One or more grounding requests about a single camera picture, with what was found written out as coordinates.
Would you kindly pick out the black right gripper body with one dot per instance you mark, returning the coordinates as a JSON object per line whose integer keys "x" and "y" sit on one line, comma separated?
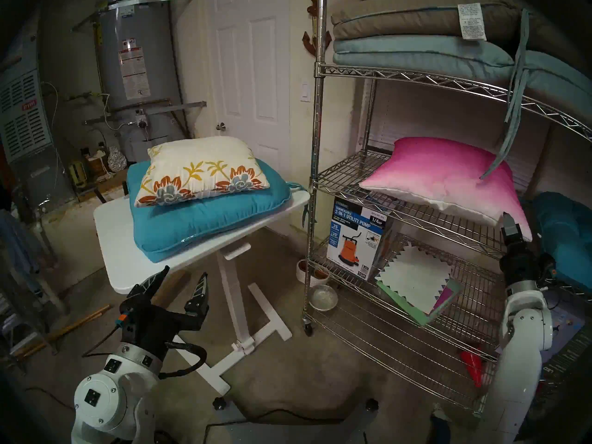
{"x": 520, "y": 265}

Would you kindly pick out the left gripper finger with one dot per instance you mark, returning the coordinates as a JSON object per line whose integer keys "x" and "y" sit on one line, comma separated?
{"x": 199, "y": 297}
{"x": 149, "y": 286}

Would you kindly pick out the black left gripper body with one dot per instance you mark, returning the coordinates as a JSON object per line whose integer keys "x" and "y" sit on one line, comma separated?
{"x": 150, "y": 325}

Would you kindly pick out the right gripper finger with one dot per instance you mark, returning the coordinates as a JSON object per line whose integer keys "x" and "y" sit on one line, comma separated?
{"x": 511, "y": 230}

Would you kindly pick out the pink white ombre cushion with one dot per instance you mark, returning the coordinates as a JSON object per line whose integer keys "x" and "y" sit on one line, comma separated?
{"x": 444, "y": 179}

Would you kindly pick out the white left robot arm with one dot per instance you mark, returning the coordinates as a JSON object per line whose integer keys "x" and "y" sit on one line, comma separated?
{"x": 106, "y": 401}

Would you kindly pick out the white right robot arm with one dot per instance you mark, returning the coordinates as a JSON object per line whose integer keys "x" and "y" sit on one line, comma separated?
{"x": 518, "y": 355}

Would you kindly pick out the teal tufted cushion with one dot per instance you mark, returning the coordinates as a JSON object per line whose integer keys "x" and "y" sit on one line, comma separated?
{"x": 569, "y": 235}

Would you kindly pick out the teal flat seat cushion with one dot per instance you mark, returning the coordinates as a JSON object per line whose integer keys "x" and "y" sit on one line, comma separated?
{"x": 203, "y": 221}

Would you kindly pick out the cream floral print cushion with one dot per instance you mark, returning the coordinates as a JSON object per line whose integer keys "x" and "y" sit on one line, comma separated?
{"x": 203, "y": 165}

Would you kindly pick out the light blue bench cushion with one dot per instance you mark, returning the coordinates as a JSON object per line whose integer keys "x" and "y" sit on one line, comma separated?
{"x": 416, "y": 50}

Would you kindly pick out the olive brown bench cushion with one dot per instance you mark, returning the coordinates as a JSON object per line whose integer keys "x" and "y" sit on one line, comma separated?
{"x": 393, "y": 17}

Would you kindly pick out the white rolling overbed table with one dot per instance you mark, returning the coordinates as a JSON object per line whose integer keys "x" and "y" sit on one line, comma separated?
{"x": 115, "y": 258}

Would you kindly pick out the wooden stick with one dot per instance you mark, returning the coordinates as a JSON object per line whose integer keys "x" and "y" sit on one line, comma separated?
{"x": 69, "y": 327}

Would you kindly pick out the pink foam sheet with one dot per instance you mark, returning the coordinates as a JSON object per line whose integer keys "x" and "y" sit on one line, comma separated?
{"x": 445, "y": 297}

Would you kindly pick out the white zigzag edged sheet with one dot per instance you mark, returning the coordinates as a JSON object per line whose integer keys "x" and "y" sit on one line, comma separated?
{"x": 416, "y": 276}

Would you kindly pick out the white ceramic pet bowl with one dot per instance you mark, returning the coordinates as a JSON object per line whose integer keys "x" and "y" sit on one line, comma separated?
{"x": 307, "y": 276}

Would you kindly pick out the red plastic cone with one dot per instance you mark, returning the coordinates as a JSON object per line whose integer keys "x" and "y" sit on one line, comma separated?
{"x": 472, "y": 366}

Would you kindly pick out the green foam sheet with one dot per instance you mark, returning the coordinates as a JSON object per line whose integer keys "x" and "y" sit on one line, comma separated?
{"x": 411, "y": 311}

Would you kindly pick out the metal pet bowl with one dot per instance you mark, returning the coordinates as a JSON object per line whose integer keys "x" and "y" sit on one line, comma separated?
{"x": 323, "y": 299}

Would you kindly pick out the crumpled foil ball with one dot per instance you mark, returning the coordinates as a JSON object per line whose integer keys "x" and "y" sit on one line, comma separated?
{"x": 117, "y": 160}

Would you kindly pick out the grey metal ladder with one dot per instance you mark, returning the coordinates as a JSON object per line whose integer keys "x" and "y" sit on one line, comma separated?
{"x": 18, "y": 323}

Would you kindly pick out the blue hanging cloth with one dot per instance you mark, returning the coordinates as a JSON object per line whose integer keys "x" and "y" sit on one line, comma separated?
{"x": 18, "y": 244}

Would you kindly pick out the utility pump cardboard box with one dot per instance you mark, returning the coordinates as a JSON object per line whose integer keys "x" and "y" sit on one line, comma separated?
{"x": 356, "y": 239}

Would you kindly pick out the blue white floor object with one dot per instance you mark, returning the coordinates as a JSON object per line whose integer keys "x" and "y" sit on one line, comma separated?
{"x": 439, "y": 427}

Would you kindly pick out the grey furnace unit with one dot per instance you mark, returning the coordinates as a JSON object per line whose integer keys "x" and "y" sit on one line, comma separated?
{"x": 27, "y": 124}

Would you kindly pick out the grey water heater tank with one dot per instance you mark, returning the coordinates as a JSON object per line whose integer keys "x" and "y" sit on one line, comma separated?
{"x": 143, "y": 54}

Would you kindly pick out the white panel door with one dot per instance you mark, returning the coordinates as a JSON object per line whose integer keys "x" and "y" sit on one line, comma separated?
{"x": 254, "y": 64}

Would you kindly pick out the white light switch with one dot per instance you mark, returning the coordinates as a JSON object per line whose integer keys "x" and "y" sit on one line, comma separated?
{"x": 305, "y": 91}

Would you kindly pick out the brown anchor wall decoration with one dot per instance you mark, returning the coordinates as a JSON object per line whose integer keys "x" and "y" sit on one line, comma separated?
{"x": 311, "y": 43}

